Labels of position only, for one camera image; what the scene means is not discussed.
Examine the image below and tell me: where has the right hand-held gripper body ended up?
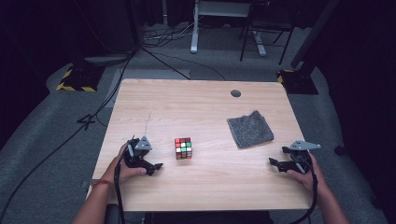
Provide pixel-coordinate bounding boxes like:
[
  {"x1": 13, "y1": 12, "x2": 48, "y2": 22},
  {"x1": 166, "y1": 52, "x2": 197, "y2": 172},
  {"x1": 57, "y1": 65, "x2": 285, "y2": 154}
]
[{"x1": 289, "y1": 139, "x2": 322, "y2": 174}]

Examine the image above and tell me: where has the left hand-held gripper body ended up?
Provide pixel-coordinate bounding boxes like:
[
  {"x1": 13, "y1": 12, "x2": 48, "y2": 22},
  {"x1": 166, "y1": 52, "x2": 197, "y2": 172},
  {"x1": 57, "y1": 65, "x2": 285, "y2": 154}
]
[{"x1": 122, "y1": 135, "x2": 154, "y2": 171}]

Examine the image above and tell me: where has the multicoloured puzzle cube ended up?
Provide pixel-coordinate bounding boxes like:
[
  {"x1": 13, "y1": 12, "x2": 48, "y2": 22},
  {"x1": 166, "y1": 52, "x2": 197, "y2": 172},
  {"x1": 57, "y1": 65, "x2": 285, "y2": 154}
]
[{"x1": 174, "y1": 136, "x2": 193, "y2": 161}]

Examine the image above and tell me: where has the grey cloth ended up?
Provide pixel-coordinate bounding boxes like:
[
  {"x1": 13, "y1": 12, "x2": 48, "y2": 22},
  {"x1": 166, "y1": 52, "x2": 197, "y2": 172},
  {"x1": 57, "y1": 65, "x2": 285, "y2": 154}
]
[{"x1": 226, "y1": 109, "x2": 276, "y2": 149}]

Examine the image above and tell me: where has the person's right hand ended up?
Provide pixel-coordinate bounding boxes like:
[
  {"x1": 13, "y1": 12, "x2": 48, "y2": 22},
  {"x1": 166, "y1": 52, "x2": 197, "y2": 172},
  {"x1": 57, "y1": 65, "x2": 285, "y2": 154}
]
[{"x1": 286, "y1": 151, "x2": 327, "y2": 192}]

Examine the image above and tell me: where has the person's left hand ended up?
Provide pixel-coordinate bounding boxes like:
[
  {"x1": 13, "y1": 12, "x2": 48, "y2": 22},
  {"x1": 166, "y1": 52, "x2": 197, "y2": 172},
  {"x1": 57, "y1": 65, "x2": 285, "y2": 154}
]
[{"x1": 104, "y1": 143, "x2": 148, "y2": 185}]

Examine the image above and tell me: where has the small black floor object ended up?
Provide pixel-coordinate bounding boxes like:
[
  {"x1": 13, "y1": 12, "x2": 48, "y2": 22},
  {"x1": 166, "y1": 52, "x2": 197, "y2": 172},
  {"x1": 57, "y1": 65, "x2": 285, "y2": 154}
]
[{"x1": 333, "y1": 144, "x2": 347, "y2": 157}]

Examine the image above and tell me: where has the person's dark knee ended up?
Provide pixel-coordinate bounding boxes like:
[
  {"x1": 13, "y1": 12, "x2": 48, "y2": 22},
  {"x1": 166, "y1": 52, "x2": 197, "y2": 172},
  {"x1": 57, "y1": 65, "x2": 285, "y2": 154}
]
[{"x1": 104, "y1": 203, "x2": 123, "y2": 224}]

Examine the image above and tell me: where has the black yellow striped stand base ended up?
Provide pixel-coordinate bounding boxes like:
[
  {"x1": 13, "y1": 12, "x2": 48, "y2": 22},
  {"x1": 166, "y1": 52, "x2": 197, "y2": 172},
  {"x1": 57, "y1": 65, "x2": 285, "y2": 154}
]
[
  {"x1": 56, "y1": 63, "x2": 106, "y2": 93},
  {"x1": 276, "y1": 68, "x2": 319, "y2": 95}
]

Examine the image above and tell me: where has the person's dark clothing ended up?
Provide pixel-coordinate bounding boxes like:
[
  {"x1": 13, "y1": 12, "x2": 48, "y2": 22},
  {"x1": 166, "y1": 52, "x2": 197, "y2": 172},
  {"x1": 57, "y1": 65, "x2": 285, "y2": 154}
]
[{"x1": 144, "y1": 210, "x2": 276, "y2": 224}]

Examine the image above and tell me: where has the flat grey stand foot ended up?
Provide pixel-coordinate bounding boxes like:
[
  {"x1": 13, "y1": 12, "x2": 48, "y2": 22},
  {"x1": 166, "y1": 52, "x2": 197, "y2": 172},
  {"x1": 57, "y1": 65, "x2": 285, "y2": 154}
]
[{"x1": 84, "y1": 53, "x2": 134, "y2": 65}]

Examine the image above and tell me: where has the slanted dark metal pole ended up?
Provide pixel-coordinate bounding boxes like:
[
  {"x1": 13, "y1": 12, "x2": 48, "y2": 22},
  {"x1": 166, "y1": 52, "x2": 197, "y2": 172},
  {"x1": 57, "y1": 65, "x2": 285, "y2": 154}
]
[{"x1": 290, "y1": 0, "x2": 341, "y2": 70}]

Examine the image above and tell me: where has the black chair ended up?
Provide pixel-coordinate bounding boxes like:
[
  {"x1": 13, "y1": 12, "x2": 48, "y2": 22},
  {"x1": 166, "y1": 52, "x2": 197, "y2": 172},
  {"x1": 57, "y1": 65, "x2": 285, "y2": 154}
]
[{"x1": 238, "y1": 0, "x2": 295, "y2": 66}]

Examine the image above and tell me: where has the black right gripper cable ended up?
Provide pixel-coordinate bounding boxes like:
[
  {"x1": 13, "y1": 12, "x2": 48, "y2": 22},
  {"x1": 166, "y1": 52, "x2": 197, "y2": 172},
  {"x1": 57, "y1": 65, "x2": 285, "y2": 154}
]
[{"x1": 289, "y1": 152, "x2": 320, "y2": 224}]

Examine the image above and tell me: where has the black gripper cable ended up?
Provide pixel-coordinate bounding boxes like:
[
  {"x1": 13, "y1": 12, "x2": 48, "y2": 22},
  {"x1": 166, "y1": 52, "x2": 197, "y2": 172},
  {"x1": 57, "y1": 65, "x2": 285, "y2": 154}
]
[
  {"x1": 289, "y1": 152, "x2": 320, "y2": 224},
  {"x1": 113, "y1": 141, "x2": 132, "y2": 224}
]

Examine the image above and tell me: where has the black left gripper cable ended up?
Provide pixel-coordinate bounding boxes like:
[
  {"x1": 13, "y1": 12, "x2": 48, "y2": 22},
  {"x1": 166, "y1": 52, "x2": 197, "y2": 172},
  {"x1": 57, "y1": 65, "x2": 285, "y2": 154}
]
[{"x1": 113, "y1": 141, "x2": 132, "y2": 224}]

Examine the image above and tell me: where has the red bracelet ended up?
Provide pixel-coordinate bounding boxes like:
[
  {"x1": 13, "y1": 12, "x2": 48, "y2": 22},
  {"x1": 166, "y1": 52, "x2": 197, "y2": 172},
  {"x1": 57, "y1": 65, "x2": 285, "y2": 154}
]
[{"x1": 91, "y1": 178, "x2": 114, "y2": 189}]

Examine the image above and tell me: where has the long black floor cable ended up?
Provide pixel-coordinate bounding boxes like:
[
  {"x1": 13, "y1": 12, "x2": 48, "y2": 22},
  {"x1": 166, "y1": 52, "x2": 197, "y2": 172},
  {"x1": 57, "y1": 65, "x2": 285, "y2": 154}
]
[{"x1": 0, "y1": 46, "x2": 139, "y2": 222}]

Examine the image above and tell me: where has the thin black floor cable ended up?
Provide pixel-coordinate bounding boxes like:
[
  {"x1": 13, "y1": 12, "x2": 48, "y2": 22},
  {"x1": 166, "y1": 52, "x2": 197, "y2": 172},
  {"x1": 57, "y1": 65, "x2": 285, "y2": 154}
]
[{"x1": 141, "y1": 46, "x2": 227, "y2": 82}]

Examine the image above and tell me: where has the bundle of floor cables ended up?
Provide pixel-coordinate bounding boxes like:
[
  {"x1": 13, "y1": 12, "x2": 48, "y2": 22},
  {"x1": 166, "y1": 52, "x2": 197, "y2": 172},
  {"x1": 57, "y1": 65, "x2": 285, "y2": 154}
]
[{"x1": 142, "y1": 17, "x2": 201, "y2": 49}]

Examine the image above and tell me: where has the white desk frame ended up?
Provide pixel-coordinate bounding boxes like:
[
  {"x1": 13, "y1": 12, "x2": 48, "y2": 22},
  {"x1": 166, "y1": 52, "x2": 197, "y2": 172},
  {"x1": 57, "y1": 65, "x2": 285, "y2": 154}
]
[{"x1": 190, "y1": 0, "x2": 268, "y2": 58}]

